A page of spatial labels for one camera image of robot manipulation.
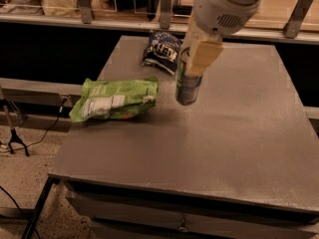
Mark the metal shelf bracket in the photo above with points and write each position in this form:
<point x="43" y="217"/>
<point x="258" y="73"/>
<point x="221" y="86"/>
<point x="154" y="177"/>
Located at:
<point x="293" y="25"/>
<point x="165" y="14"/>
<point x="86" y="11"/>

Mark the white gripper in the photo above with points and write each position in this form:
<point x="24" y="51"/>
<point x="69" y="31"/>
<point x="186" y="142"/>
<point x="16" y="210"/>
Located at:
<point x="221" y="11"/>

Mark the black table leg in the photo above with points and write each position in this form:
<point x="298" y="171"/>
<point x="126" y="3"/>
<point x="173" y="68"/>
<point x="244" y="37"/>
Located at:
<point x="32" y="221"/>

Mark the brown tray on shelf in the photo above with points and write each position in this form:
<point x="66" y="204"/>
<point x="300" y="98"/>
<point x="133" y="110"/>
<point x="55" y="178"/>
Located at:
<point x="186" y="0"/>

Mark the green rice chip bag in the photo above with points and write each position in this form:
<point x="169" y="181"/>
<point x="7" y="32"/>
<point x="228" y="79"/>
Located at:
<point x="115" y="100"/>

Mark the grey drawer with handle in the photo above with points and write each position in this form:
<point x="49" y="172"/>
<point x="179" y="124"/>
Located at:
<point x="117" y="218"/>

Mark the silver redbull can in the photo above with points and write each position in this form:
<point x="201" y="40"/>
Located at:
<point x="187" y="87"/>

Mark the metal shelf bracket right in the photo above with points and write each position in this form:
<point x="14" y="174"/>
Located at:
<point x="293" y="25"/>

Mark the metal shelf bracket middle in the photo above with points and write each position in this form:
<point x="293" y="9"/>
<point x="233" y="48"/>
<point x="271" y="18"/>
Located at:
<point x="165" y="14"/>

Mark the dark blue chip bag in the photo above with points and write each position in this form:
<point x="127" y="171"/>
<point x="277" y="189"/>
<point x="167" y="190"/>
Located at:
<point x="162" y="51"/>

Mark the metal shelf bracket left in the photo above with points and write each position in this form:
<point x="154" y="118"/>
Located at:
<point x="86" y="11"/>

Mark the black tripod stand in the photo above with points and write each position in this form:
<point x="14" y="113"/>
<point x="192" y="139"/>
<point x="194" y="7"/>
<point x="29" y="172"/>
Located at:
<point x="14" y="137"/>

